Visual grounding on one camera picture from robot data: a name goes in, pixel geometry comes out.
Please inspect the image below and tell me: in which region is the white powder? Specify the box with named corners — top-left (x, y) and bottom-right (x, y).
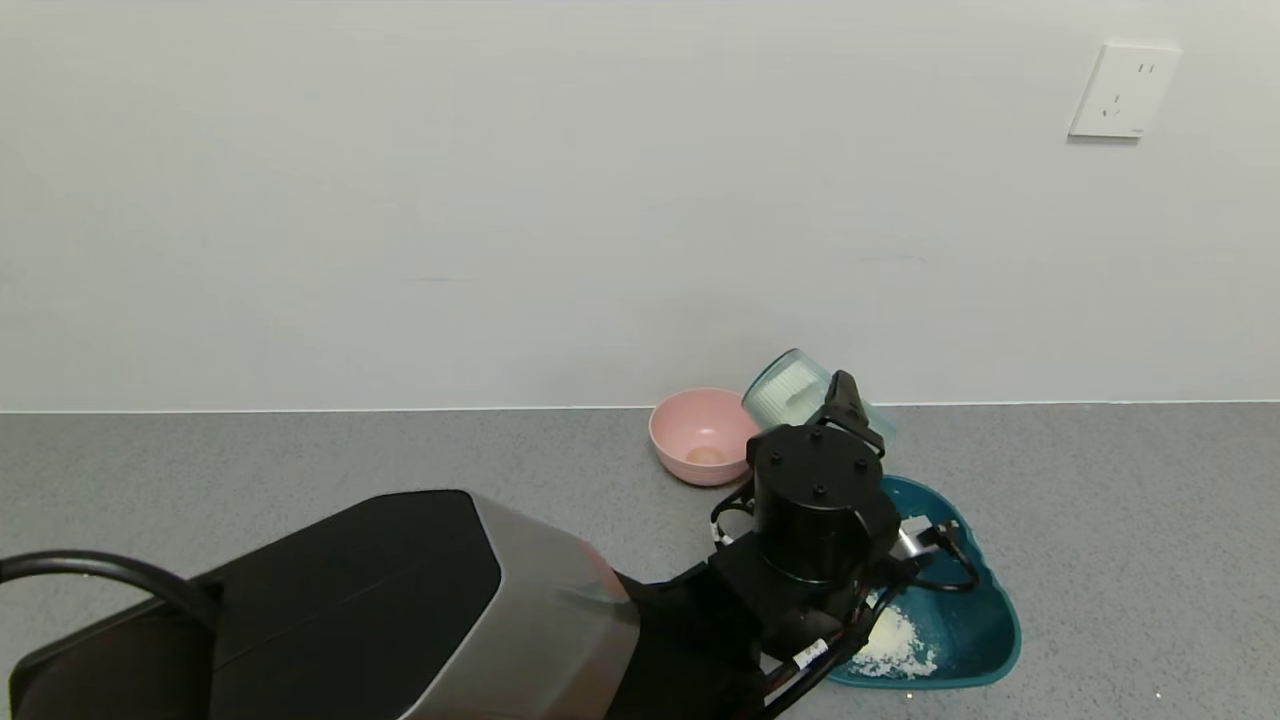
top-left (850, 603), bottom-right (939, 681)

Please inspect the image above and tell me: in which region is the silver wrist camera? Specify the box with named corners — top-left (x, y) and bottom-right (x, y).
top-left (897, 515), bottom-right (941, 561)

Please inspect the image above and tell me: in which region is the pink bowl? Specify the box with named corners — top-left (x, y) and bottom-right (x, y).
top-left (648, 387), bottom-right (763, 488)

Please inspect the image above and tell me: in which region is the white wall socket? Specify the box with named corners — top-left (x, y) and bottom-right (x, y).
top-left (1068, 42), bottom-right (1183, 140)

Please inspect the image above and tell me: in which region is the teal plastic tray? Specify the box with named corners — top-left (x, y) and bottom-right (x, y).
top-left (825, 473), bottom-right (1022, 691)

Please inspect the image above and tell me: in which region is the black camera cable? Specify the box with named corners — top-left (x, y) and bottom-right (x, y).
top-left (905, 520), bottom-right (983, 593)

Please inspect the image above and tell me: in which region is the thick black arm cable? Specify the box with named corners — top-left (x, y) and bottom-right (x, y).
top-left (0, 550), bottom-right (223, 626)

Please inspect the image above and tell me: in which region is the clear ribbed measuring cup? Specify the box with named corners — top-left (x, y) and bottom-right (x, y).
top-left (741, 348), bottom-right (896, 441)

